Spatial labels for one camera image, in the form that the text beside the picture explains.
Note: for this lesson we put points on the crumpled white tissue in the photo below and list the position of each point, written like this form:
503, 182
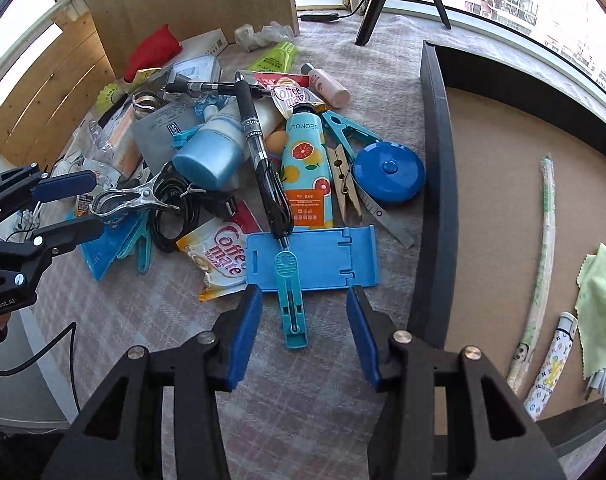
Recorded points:
273, 33

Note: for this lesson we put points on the black marker pen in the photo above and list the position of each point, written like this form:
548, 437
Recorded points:
274, 199

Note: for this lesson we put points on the red cloth pouch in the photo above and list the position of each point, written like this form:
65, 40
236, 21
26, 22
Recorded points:
154, 51

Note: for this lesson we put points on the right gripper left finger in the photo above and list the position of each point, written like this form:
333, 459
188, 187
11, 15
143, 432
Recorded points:
117, 435

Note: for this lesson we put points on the coffee mate sachet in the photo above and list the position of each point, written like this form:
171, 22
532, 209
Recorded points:
219, 249

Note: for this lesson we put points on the teal clip pair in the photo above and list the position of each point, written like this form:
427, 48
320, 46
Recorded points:
342, 130

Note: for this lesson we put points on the yellow shuttlecock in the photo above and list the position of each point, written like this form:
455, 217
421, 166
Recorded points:
107, 97

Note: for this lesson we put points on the paper chopsticks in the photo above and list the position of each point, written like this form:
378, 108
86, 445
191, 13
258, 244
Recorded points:
523, 355

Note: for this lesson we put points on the green microfibre cloth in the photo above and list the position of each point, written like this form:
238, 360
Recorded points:
591, 310

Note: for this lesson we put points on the blue tape measure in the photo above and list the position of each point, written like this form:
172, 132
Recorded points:
390, 173

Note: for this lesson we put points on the white box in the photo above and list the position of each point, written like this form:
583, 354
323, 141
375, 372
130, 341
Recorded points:
213, 42

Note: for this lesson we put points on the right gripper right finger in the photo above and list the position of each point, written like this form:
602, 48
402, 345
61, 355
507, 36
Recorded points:
448, 415

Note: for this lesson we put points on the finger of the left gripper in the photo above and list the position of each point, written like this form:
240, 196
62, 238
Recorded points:
65, 236
51, 189

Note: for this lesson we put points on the plaid tablecloth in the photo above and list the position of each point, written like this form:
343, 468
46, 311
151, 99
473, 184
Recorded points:
297, 414

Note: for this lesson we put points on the orange tissue pack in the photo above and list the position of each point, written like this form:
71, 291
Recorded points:
119, 149

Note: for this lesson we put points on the orange fruit print tube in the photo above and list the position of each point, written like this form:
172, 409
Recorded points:
305, 174

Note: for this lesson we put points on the wooden clothes peg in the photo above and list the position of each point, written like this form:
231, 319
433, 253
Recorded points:
345, 188

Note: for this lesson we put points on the blue wet wipes packet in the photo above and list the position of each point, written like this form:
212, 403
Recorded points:
101, 253

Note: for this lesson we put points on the silver metal clip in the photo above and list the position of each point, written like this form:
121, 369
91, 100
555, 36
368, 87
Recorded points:
109, 204

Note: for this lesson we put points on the teal plastic clothes peg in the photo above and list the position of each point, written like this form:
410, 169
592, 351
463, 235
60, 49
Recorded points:
290, 300

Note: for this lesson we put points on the green tube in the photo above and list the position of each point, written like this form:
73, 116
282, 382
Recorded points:
277, 60

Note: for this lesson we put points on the patterned lighter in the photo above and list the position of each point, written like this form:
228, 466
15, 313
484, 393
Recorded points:
554, 363

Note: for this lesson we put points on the pink small bottle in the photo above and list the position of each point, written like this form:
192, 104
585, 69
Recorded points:
334, 93

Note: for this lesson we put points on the blue cap lotion tube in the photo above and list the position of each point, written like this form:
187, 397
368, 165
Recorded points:
214, 154

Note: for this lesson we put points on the grey foil packet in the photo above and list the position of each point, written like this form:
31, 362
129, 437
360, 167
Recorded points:
154, 133

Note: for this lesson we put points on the blue phone stand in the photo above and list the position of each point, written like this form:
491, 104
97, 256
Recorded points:
335, 258

